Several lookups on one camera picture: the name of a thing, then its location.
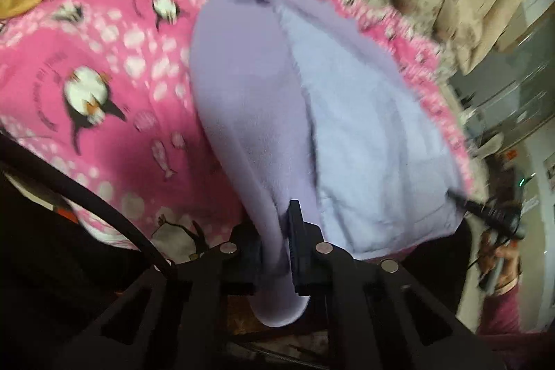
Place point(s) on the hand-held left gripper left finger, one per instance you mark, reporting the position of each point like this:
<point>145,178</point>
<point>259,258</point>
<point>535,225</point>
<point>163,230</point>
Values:
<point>245,266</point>

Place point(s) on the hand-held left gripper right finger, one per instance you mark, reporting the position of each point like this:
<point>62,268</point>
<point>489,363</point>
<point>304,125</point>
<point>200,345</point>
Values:
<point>299,261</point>

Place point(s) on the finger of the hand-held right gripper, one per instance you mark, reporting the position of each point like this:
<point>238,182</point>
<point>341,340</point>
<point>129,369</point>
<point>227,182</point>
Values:
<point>485,210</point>

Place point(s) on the lavender fleece garment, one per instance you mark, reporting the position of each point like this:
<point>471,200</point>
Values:
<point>269,105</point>

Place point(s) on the person's right forearm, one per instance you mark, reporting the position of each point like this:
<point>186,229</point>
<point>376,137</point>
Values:
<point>516,313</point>

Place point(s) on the person's right hand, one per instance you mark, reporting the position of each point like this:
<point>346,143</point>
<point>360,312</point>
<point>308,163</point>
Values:
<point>505,261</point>

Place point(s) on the glass door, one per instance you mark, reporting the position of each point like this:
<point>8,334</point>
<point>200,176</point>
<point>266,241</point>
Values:
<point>516,62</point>

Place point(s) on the pink penguin printed blanket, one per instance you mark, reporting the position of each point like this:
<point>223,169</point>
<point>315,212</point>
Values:
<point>108,92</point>

